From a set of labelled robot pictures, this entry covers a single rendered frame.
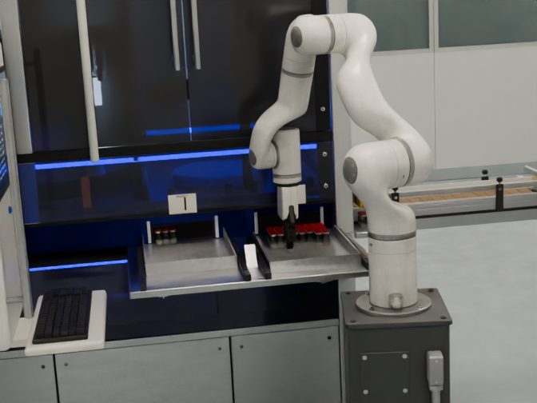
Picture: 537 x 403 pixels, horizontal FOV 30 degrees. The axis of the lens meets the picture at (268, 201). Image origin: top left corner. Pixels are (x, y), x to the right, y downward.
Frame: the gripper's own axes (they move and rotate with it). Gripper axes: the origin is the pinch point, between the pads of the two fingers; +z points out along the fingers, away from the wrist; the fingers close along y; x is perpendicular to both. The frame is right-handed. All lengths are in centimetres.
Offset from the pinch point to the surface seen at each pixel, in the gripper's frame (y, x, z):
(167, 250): -13.6, -35.9, 5.6
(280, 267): 19.6, -6.1, 4.2
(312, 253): 4.0, 5.7, 5.6
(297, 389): -16, 3, 56
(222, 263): 10.4, -21.4, 4.2
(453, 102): -476, 212, 32
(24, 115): -16, -75, -38
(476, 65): -476, 232, 4
